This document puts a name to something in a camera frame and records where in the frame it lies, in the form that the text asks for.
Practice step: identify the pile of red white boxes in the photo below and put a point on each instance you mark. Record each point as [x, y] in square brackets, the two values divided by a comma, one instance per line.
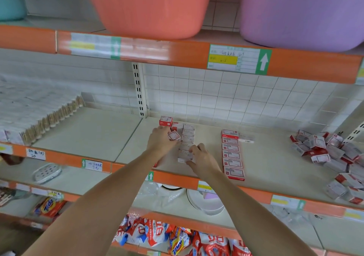
[330, 162]

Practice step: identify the stack of white plates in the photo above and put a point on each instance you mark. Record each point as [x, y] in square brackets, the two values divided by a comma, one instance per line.
[170, 187]

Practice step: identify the large label with green arrow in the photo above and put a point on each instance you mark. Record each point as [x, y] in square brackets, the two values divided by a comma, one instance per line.
[239, 59]
[360, 73]
[95, 46]

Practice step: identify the row of beige bundles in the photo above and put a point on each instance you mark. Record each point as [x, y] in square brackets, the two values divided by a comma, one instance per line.
[34, 113]

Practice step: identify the purple plastic basin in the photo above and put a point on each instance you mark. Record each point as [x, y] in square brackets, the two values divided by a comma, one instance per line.
[301, 14]

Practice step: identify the purple plastic cup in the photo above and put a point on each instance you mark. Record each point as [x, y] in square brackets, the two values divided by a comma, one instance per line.
[211, 196]

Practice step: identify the orange plastic basin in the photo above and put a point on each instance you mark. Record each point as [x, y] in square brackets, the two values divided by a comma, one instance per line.
[148, 5]

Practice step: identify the person's left forearm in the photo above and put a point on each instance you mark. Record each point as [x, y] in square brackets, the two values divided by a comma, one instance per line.
[91, 207]

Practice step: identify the white perforated shelf upright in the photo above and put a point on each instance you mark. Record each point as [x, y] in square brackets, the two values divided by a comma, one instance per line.
[139, 91]
[355, 132]

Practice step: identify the person's left hand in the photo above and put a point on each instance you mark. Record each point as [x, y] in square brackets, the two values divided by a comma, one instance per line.
[162, 142]

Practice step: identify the white handwritten label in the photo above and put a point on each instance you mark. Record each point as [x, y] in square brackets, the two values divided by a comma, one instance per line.
[35, 154]

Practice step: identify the small price label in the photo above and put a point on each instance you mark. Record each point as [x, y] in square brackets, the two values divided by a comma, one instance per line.
[92, 165]
[354, 214]
[150, 176]
[205, 186]
[5, 149]
[287, 202]

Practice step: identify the pile of small colourful packets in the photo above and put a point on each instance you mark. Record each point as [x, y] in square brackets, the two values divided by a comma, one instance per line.
[165, 236]

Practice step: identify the person's right forearm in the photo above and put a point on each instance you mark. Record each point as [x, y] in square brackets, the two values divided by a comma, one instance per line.
[256, 213]

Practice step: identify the person's right hand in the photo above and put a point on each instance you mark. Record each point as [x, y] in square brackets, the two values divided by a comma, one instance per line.
[203, 161]

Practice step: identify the white shelf with orange edges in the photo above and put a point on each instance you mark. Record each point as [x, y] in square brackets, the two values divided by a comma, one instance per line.
[91, 131]

